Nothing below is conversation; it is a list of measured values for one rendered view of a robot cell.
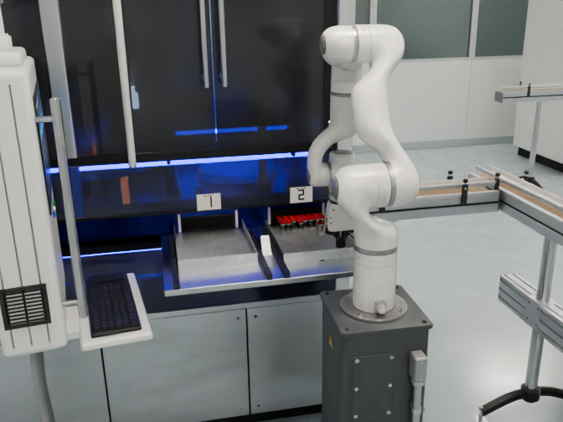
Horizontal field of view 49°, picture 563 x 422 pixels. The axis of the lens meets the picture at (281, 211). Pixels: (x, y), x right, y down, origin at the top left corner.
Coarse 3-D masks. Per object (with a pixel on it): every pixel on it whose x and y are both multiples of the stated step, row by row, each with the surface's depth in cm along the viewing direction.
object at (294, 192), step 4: (292, 188) 224; (296, 188) 224; (300, 188) 225; (304, 188) 225; (308, 188) 225; (292, 192) 224; (296, 192) 225; (300, 192) 225; (304, 192) 225; (308, 192) 226; (292, 196) 225; (296, 196) 225; (300, 196) 226; (304, 196) 226; (308, 196) 226; (292, 200) 225; (296, 200) 226; (300, 200) 226; (304, 200) 226; (308, 200) 227
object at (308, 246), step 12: (276, 240) 211; (288, 240) 220; (300, 240) 219; (312, 240) 219; (324, 240) 219; (348, 240) 216; (288, 252) 209; (300, 252) 201; (312, 252) 202; (324, 252) 203; (336, 252) 203; (348, 252) 204
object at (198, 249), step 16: (176, 240) 212; (192, 240) 221; (208, 240) 221; (224, 240) 221; (240, 240) 220; (192, 256) 207; (208, 256) 207; (224, 256) 199; (240, 256) 200; (256, 256) 201
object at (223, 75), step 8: (224, 8) 194; (224, 16) 195; (224, 24) 196; (224, 32) 196; (224, 40) 197; (224, 48) 198; (224, 56) 198; (224, 64) 199; (224, 72) 200; (224, 80) 201
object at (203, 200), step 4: (200, 196) 218; (204, 196) 218; (208, 196) 218; (212, 196) 219; (216, 196) 219; (200, 200) 218; (204, 200) 218; (208, 200) 219; (212, 200) 219; (216, 200) 219; (200, 204) 219; (204, 204) 219; (208, 204) 219; (212, 204) 220; (216, 204) 220; (220, 204) 220; (200, 208) 219; (204, 208) 219; (208, 208) 220; (212, 208) 220; (216, 208) 220; (220, 208) 221
